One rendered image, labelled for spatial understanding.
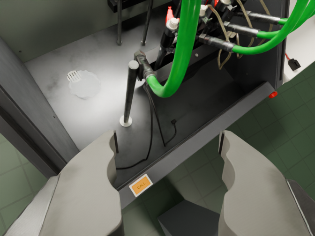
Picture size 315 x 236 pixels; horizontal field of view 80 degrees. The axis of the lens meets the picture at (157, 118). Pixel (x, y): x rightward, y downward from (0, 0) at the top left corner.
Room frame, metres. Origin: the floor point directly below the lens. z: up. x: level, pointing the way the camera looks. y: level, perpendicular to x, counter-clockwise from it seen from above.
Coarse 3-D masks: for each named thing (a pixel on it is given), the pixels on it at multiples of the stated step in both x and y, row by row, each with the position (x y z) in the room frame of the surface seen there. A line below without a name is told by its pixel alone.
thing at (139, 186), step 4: (136, 180) 0.01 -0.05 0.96; (140, 180) 0.01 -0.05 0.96; (144, 180) 0.02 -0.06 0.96; (148, 180) 0.02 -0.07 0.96; (136, 184) 0.00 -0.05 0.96; (140, 184) 0.01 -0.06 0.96; (144, 184) 0.01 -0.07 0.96; (148, 184) 0.02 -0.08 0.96; (132, 188) -0.01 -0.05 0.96; (136, 188) -0.01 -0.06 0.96; (140, 188) 0.00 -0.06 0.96; (144, 188) 0.00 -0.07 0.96; (136, 192) -0.01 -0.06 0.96
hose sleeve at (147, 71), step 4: (140, 56) 0.18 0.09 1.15; (144, 56) 0.18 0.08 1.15; (140, 60) 0.16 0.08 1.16; (144, 60) 0.17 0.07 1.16; (144, 64) 0.16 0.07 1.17; (148, 64) 0.16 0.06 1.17; (144, 68) 0.15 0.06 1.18; (148, 68) 0.15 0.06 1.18; (144, 72) 0.14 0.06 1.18; (148, 72) 0.14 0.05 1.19; (152, 72) 0.14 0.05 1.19; (144, 76) 0.13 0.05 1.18; (148, 76) 0.13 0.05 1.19; (156, 76) 0.14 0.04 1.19
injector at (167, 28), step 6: (168, 30) 0.28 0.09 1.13; (174, 30) 0.29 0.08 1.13; (162, 36) 0.29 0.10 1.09; (168, 36) 0.28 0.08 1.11; (174, 36) 0.29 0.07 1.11; (162, 42) 0.28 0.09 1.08; (168, 42) 0.28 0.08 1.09; (162, 48) 0.28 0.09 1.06; (168, 48) 0.28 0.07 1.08; (174, 48) 0.28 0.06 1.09; (162, 54) 0.29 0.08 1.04; (156, 60) 0.29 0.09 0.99; (162, 60) 0.29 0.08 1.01; (156, 66) 0.29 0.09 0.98
